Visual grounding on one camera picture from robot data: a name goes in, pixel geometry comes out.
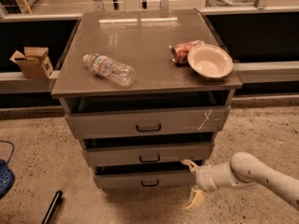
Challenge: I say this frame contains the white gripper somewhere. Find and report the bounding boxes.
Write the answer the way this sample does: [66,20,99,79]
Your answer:
[181,159,219,211]

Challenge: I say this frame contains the grey drawer cabinet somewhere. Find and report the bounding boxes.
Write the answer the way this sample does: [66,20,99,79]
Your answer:
[51,9,241,176]

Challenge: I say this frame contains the white paper bowl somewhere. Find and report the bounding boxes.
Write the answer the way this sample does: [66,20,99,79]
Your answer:
[187,44,234,78]

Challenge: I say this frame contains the grey bottom drawer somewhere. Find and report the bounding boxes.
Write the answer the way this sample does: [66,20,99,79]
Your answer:
[93,170,195,189]

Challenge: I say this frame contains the grey drawer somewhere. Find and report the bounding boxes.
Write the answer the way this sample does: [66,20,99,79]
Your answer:
[82,142,211,167]
[93,170,195,189]
[65,105,230,139]

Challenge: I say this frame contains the grey middle drawer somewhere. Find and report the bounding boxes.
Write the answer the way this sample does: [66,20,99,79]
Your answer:
[82,142,211,167]

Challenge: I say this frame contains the clear plastic water bottle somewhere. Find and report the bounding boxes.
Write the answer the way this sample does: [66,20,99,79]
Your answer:
[83,53,135,87]

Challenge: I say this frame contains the crushed red soda can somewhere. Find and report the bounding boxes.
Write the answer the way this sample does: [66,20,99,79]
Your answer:
[170,40,204,64]

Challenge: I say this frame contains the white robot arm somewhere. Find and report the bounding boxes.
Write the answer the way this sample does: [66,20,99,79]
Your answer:
[181,152,299,210]

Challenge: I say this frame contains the open cardboard box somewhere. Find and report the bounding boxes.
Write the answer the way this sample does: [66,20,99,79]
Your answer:
[9,47,53,79]

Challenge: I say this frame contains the yellow broom handle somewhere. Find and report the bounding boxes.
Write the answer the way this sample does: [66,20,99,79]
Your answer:
[21,0,32,14]

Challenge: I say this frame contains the grey top drawer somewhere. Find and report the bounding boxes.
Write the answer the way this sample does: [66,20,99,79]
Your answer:
[65,105,230,139]

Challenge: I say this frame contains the blue foot pedal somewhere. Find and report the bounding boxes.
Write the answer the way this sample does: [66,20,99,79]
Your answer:
[0,160,15,199]

